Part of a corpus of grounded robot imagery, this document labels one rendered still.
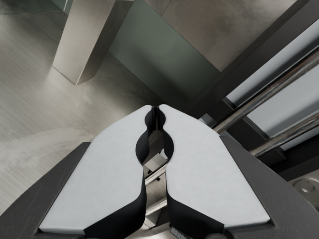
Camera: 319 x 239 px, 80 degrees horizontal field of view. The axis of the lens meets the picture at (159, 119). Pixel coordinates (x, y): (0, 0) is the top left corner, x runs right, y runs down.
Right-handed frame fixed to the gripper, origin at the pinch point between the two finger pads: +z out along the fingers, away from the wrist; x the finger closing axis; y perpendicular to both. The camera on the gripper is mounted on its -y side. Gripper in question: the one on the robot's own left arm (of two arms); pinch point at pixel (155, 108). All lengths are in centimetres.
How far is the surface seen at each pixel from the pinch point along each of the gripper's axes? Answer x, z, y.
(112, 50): -18, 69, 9
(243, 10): 25, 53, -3
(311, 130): 19.2, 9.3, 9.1
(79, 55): -20.7, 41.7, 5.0
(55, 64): -29, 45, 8
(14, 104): -32.2, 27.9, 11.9
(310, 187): 30.1, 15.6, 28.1
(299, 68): 14.6, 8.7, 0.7
